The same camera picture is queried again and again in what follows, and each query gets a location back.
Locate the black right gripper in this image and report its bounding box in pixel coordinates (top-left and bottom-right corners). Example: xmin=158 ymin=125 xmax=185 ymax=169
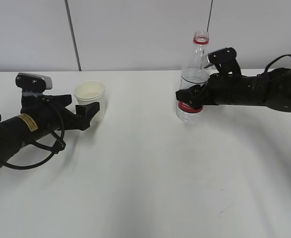
xmin=175 ymin=73 xmax=242 ymax=109

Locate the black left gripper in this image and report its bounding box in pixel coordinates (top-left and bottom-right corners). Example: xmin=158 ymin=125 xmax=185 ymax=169
xmin=20 ymin=94 xmax=100 ymax=139

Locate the white paper cup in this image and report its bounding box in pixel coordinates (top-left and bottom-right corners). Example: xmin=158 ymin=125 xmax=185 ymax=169
xmin=74 ymin=81 xmax=106 ymax=122

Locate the clear water bottle red label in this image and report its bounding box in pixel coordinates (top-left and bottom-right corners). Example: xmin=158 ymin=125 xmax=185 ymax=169
xmin=176 ymin=30 xmax=210 ymax=122

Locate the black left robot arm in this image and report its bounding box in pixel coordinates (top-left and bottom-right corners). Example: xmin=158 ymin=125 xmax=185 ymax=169
xmin=0 ymin=95 xmax=100 ymax=170

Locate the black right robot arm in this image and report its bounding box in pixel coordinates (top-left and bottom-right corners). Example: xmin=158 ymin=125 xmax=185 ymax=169
xmin=175 ymin=68 xmax=291 ymax=113

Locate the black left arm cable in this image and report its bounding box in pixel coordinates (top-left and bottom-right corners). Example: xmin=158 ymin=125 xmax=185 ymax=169
xmin=0 ymin=99 xmax=66 ymax=171

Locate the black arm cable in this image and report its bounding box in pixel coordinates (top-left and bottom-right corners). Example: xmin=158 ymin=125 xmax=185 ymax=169
xmin=0 ymin=99 xmax=66 ymax=171
xmin=256 ymin=54 xmax=291 ymax=76

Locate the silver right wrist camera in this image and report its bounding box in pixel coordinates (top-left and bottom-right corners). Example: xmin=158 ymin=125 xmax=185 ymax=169
xmin=202 ymin=47 xmax=242 ymax=76

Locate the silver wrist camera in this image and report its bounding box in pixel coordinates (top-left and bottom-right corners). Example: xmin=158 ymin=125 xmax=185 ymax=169
xmin=15 ymin=72 xmax=53 ymax=94
xmin=202 ymin=47 xmax=242 ymax=76

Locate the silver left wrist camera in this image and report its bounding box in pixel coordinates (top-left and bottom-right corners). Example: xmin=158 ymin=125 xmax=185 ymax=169
xmin=15 ymin=72 xmax=53 ymax=94

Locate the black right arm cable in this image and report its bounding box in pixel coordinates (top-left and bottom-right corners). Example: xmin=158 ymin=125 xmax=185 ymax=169
xmin=256 ymin=54 xmax=291 ymax=76

